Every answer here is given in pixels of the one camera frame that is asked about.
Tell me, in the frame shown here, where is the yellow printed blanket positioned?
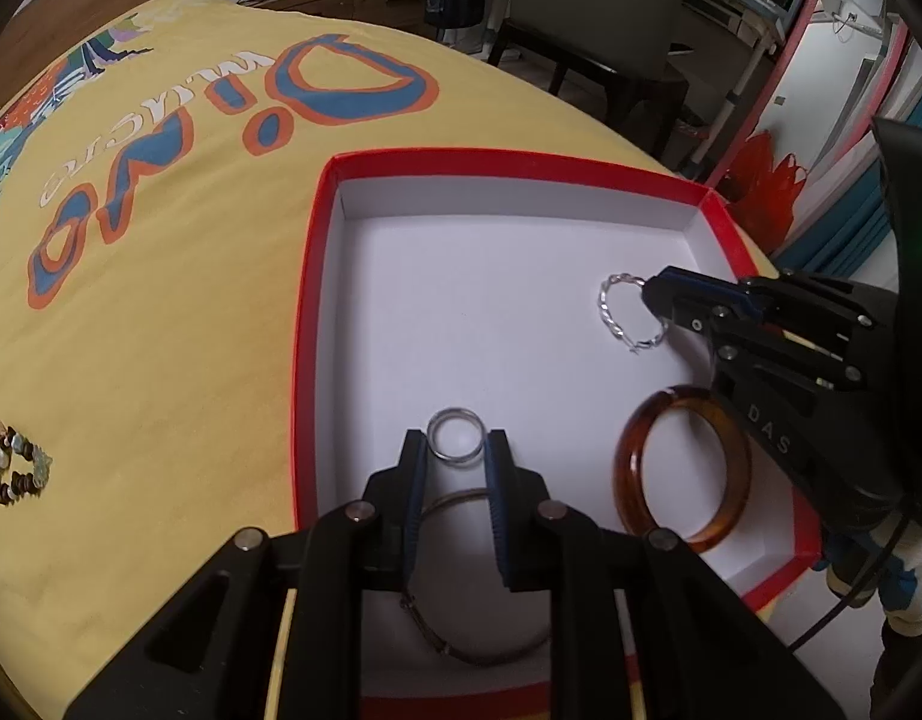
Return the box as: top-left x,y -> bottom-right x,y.
0,0 -> 777,720

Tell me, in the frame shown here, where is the beaded bracelet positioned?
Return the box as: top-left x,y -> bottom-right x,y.
0,411 -> 53,507

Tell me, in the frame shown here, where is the white desk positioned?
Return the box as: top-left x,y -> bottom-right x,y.
681,0 -> 816,181

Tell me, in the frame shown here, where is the silver ring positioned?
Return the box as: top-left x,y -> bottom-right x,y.
427,406 -> 483,466

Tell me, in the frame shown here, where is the red cardboard box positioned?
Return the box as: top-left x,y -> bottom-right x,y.
290,148 -> 823,720

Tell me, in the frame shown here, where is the thin silver bangle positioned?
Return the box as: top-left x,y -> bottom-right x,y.
397,487 -> 555,667

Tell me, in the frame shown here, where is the pink hula hoop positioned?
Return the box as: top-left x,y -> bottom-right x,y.
704,0 -> 840,188

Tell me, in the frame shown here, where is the red plastic bag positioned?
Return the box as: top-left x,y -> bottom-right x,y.
719,131 -> 810,256

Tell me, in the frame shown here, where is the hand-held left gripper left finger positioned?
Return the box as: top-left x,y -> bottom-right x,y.
63,429 -> 432,720

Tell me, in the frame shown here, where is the teal curtain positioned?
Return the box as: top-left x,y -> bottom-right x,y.
786,157 -> 900,286

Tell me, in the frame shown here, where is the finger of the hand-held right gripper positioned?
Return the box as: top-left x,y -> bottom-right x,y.
647,265 -> 898,350
644,288 -> 865,392

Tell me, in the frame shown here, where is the twisted silver bracelet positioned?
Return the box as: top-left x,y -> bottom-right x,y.
597,273 -> 668,353

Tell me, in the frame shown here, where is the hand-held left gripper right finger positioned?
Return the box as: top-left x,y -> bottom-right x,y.
485,429 -> 844,720

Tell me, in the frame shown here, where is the amber bangle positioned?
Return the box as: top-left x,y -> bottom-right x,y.
614,384 -> 754,556

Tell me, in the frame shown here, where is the person's right hand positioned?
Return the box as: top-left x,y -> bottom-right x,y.
819,514 -> 921,640

